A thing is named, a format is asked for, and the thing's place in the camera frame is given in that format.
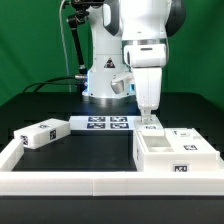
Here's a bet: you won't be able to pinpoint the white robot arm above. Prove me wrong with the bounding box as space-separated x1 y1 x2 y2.
83 0 186 124

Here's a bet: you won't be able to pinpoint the grey hanging cable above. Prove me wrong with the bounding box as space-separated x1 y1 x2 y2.
58 0 73 94

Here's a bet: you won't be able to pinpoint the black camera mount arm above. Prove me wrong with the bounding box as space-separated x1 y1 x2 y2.
66 0 108 81

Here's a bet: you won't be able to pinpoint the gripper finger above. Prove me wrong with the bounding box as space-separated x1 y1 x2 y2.
141 110 151 123

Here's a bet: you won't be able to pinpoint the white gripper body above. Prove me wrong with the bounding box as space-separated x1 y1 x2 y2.
133 68 162 111

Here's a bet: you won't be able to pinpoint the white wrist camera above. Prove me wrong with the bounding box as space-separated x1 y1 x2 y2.
111 71 134 94

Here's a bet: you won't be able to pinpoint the white door panel with knob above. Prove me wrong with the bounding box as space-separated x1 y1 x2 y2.
134 115 164 136

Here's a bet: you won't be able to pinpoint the white cabinet top block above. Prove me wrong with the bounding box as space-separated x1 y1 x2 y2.
14 118 70 149

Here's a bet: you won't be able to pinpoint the white marker base plate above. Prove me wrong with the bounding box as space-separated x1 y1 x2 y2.
69 116 137 131

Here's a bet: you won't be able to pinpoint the white cabinet body box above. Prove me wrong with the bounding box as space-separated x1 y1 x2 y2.
133 128 221 172

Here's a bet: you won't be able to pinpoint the white U-shaped fence frame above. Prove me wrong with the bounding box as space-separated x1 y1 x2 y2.
0 140 224 196

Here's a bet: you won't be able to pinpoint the black cables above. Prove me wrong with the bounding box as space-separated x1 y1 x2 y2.
22 75 89 94

